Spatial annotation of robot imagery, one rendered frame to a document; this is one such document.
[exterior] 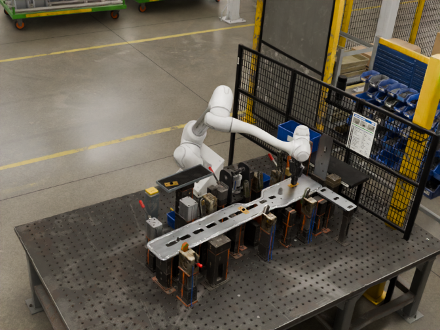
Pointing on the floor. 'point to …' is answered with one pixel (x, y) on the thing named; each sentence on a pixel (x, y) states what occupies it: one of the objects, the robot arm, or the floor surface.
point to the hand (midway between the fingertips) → (294, 179)
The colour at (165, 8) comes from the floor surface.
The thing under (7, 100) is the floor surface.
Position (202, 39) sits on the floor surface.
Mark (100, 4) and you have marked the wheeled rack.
